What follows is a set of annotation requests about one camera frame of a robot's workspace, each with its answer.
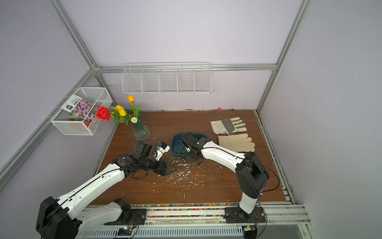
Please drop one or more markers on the teal plastic storage box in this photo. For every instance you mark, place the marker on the teal plastic storage box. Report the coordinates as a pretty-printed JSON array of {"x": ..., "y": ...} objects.
[{"x": 176, "y": 146}]

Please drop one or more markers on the white wire wall shelf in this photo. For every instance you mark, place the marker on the white wire wall shelf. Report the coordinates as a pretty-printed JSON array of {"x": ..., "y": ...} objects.
[{"x": 167, "y": 78}]

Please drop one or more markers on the yellow artificial tulips bunch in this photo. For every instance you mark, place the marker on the yellow artificial tulips bunch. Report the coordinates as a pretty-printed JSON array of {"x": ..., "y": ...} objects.
[{"x": 120, "y": 115}]

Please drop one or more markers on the white wire side basket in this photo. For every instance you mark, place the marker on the white wire side basket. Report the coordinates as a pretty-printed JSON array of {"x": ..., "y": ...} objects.
[{"x": 68, "y": 126}]

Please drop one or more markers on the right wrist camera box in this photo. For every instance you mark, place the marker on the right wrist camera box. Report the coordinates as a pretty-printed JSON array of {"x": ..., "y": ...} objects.
[{"x": 186, "y": 147}]

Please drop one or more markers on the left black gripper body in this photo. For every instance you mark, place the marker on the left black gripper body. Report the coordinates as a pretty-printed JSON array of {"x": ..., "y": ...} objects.
[{"x": 156, "y": 166}]

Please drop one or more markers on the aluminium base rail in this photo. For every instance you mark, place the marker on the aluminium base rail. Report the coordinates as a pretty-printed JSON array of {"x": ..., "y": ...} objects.
[{"x": 199, "y": 220}]

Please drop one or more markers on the glass flower vase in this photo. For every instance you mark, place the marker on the glass flower vase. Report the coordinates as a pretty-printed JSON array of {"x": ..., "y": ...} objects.
[{"x": 140, "y": 130}]

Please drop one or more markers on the cream canvas work glove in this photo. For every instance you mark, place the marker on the cream canvas work glove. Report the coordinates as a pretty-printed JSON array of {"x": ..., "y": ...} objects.
[{"x": 238, "y": 142}]

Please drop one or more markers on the purple flower packet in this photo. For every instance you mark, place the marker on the purple flower packet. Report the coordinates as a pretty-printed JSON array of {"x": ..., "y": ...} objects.
[{"x": 79, "y": 108}]

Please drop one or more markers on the red artificial rose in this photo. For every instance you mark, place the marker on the red artificial rose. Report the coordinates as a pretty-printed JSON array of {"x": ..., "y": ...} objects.
[{"x": 103, "y": 114}]

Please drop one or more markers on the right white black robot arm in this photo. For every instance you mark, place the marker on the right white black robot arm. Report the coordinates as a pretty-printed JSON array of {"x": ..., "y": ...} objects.
[{"x": 252, "y": 175}]

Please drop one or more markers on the white grey work glove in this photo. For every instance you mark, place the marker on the white grey work glove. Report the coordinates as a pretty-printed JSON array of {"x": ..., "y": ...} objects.
[{"x": 228, "y": 126}]

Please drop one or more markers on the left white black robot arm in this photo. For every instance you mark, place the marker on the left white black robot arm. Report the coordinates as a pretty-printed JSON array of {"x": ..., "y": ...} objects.
[{"x": 66, "y": 216}]

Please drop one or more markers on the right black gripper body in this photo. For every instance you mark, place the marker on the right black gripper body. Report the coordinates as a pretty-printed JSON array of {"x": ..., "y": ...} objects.
[{"x": 188, "y": 156}]

